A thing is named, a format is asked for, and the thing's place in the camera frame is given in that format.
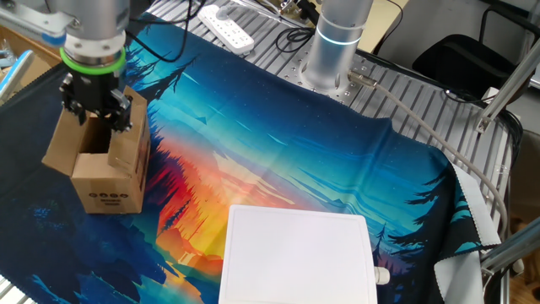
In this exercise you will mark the aluminium frame post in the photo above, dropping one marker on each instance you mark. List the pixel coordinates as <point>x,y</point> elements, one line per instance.
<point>506,90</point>
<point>510,249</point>

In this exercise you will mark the white plastic drawer cabinet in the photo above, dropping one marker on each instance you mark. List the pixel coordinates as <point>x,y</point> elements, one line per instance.
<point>295,253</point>

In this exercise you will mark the white power strip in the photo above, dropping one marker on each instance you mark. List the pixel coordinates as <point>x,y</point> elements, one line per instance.
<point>228,29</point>

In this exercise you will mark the white blue flat bar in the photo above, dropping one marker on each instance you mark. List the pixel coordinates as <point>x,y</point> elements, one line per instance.
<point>14,74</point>

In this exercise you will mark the colourful forest print tablecloth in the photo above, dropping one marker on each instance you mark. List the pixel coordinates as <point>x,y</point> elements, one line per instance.
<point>295,139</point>

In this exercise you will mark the beige board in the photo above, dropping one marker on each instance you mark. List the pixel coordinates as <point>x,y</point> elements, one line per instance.
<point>379,29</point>

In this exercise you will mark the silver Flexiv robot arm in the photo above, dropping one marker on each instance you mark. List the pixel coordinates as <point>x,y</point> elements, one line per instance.
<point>93,21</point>

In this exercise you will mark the brown cardboard box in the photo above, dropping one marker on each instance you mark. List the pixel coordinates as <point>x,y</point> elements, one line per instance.
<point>105,186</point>

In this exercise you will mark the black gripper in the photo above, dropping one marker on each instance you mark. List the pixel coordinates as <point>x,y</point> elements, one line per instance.
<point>95,90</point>

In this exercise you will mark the black office chair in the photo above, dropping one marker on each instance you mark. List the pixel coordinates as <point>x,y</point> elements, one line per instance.
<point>460,63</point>

